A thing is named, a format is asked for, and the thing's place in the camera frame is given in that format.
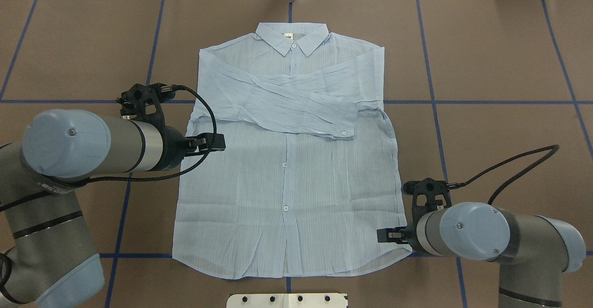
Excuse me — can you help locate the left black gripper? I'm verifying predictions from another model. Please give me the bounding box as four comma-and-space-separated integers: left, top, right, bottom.
160, 126, 226, 171

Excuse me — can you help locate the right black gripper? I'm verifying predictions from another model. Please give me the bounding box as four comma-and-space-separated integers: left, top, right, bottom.
377, 223, 420, 248

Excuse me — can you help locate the light blue button shirt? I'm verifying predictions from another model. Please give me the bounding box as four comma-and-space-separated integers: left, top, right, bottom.
172, 23, 411, 280

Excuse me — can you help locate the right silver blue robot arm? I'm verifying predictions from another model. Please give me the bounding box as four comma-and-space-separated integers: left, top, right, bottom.
377, 202, 587, 308

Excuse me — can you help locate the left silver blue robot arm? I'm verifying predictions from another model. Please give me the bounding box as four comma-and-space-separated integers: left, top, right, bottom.
1, 109, 225, 308

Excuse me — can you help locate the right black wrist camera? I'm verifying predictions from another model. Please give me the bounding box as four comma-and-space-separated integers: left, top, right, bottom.
402, 178, 453, 219

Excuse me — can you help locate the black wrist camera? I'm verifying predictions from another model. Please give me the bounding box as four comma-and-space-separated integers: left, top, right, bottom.
116, 83, 176, 129
402, 178, 453, 219

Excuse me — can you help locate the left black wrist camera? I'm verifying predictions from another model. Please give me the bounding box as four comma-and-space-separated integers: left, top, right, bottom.
116, 83, 176, 129

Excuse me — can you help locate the right black braided cable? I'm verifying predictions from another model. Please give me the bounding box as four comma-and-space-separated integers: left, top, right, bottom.
447, 145, 560, 207

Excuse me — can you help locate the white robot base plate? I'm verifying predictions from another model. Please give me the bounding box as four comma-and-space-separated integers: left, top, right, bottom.
226, 293, 349, 308

